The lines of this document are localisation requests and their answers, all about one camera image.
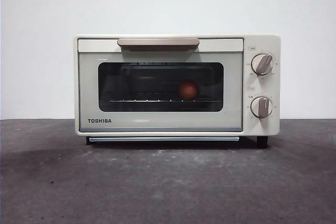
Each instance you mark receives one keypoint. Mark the brown egg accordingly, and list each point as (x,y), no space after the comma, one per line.
(188,89)

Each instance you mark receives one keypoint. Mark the cream Toshiba toaster oven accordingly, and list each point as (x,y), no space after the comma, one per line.
(258,43)

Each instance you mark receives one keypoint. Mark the black oven foot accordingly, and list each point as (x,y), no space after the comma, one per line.
(87,141)
(262,142)

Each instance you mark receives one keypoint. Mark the cream knob with slanted pointer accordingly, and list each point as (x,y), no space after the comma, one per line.
(260,64)

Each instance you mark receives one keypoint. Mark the silver crumb tray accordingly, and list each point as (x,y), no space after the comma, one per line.
(147,139)

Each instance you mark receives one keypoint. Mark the cream knob with upright pointer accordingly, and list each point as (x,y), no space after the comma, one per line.
(261,106)

